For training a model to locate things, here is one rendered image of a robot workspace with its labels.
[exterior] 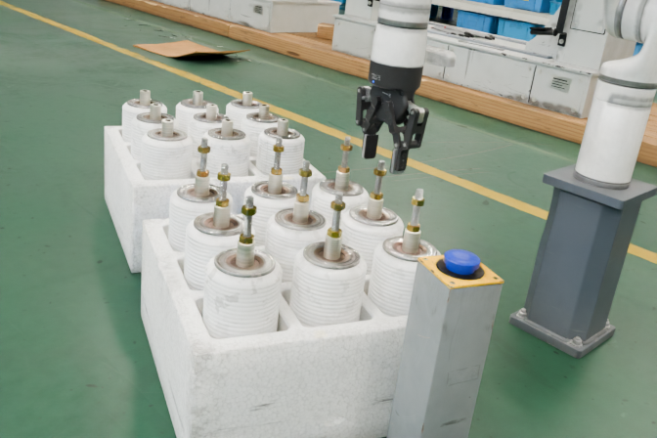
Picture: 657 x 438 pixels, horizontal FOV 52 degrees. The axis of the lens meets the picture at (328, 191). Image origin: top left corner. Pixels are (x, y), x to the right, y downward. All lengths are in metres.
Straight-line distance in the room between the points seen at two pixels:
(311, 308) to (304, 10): 3.47
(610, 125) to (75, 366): 0.92
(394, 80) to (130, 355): 0.58
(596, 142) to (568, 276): 0.24
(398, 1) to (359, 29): 2.64
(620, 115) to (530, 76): 1.80
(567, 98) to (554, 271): 1.70
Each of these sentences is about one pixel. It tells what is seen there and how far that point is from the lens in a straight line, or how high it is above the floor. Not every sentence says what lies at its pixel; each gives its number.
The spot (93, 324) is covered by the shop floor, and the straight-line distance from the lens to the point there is 1.21.
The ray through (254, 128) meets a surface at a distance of 1.48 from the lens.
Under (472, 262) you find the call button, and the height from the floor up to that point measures 0.33.
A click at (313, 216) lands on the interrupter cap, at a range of 1.01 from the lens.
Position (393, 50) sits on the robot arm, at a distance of 0.94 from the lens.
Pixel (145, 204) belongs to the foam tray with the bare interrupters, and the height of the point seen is 0.14.
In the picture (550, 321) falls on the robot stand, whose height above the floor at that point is 0.04.
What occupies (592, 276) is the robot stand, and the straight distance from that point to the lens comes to 1.26.
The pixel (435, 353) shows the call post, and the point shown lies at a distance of 0.77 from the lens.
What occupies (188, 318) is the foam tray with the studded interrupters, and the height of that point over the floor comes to 0.18.
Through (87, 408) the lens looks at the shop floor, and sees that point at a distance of 1.04.
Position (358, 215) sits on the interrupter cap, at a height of 0.25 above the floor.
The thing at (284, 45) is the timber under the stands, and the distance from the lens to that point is 3.89.
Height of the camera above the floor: 0.64
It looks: 20 degrees down
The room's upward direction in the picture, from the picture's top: 7 degrees clockwise
